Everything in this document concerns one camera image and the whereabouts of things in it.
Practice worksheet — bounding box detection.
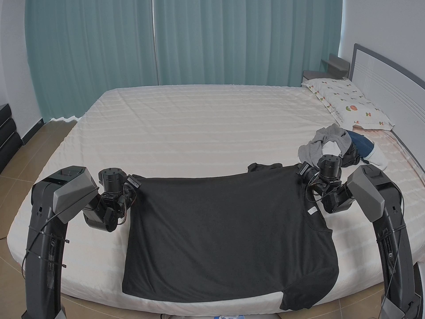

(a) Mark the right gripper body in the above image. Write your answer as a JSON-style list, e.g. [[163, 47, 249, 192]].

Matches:
[[307, 173, 342, 196]]

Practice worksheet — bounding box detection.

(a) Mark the blue-green curtain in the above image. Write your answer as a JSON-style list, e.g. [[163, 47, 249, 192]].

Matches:
[[25, 0, 160, 122], [153, 0, 343, 87]]

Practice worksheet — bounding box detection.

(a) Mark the black T-shirt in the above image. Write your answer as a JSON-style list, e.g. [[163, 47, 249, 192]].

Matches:
[[122, 162, 339, 311]]

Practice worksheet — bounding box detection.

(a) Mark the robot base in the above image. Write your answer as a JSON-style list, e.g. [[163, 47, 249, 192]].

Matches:
[[159, 314, 279, 319]]

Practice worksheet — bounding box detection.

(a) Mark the grey bedside table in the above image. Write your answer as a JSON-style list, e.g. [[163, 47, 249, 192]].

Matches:
[[303, 53, 351, 80]]

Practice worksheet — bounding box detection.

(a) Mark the pile of clothes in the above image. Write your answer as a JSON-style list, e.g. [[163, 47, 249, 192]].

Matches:
[[298, 125, 388, 171]]

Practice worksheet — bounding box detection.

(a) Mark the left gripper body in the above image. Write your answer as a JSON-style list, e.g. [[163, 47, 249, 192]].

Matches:
[[111, 189, 137, 212]]

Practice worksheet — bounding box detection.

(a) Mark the white printed pillow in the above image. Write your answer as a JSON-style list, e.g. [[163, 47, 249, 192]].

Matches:
[[301, 78, 396, 131]]

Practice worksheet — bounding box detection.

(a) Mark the bed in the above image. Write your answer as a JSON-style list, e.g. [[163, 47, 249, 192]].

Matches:
[[7, 43, 425, 315]]

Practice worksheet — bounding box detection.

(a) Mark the black chest of drawers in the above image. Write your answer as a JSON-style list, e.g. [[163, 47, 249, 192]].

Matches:
[[0, 103, 22, 173]]

